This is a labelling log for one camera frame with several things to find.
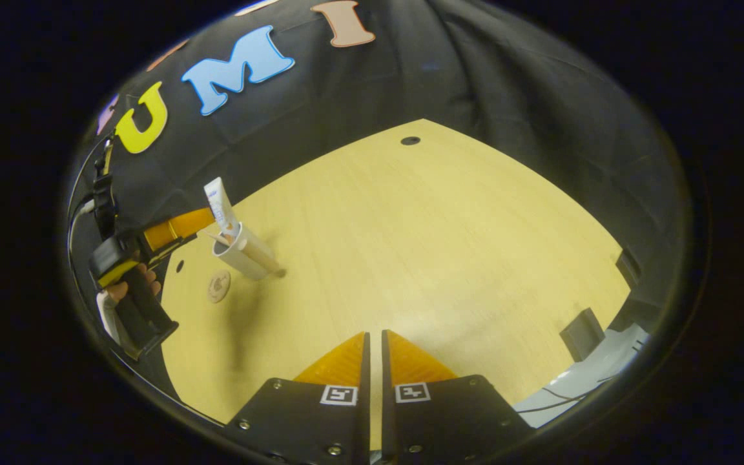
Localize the white cup with wooden handle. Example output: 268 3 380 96
212 223 285 282

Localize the white toothpaste tube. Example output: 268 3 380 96
203 177 242 241

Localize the light wooden desktop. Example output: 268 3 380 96
161 118 631 453

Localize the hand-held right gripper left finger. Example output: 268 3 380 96
223 331 371 465

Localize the black strap with clip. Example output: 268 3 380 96
91 139 119 234

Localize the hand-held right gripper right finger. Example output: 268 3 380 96
382 329 534 465

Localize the black backdrop cloth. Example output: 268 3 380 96
65 0 689 311

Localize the small black block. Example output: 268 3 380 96
559 308 605 362

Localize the round wooden coaster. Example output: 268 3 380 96
207 270 232 304

